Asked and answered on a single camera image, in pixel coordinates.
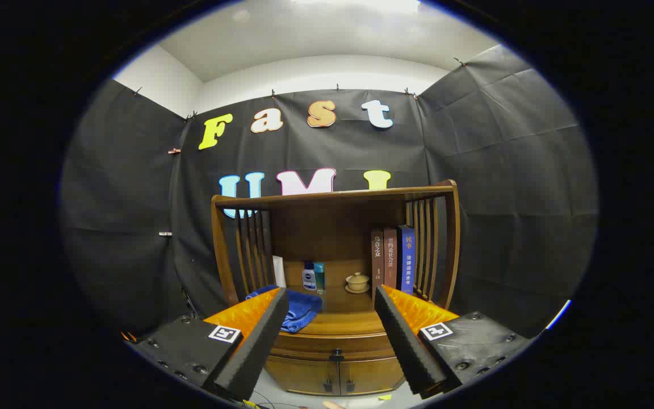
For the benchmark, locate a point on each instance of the blue book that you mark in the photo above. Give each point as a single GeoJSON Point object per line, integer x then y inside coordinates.
{"type": "Point", "coordinates": [407, 255]}

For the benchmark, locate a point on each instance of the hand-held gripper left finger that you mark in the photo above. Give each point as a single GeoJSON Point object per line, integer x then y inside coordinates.
{"type": "Point", "coordinates": [253, 346]}

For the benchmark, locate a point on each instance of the white lotion bottle blue cap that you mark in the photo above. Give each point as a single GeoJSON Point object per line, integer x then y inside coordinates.
{"type": "Point", "coordinates": [309, 279]}

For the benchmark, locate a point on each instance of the wooden countertop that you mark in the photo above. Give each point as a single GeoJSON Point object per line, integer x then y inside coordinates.
{"type": "Point", "coordinates": [344, 318]}

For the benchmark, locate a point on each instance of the wooden cabinet door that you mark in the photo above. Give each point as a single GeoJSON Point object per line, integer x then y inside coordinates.
{"type": "Point", "coordinates": [304, 375]}
{"type": "Point", "coordinates": [369, 375]}

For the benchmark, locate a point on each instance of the clear teal bottle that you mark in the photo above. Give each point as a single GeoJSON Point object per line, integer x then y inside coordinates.
{"type": "Point", "coordinates": [319, 275]}

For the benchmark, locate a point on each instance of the folded blue towel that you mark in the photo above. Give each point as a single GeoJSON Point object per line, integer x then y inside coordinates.
{"type": "Point", "coordinates": [304, 307]}

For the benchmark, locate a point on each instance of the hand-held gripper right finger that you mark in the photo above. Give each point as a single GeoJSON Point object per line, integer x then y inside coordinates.
{"type": "Point", "coordinates": [409, 346]}

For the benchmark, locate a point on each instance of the wooden cabinet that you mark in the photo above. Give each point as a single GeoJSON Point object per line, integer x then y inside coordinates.
{"type": "Point", "coordinates": [327, 227]}

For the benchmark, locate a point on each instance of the dark brown book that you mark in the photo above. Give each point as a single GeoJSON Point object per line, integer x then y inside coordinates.
{"type": "Point", "coordinates": [377, 255]}

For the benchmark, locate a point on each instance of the reddish brown book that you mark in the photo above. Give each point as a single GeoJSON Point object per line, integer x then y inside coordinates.
{"type": "Point", "coordinates": [390, 255]}

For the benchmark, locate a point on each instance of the wooden drawer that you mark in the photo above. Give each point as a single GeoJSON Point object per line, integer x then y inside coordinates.
{"type": "Point", "coordinates": [315, 343]}

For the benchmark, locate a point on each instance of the white tube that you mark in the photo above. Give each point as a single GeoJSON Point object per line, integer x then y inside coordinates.
{"type": "Point", "coordinates": [279, 272]}

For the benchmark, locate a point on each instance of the beige lidded teacup with saucer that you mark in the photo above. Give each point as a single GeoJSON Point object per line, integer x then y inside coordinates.
{"type": "Point", "coordinates": [357, 282]}

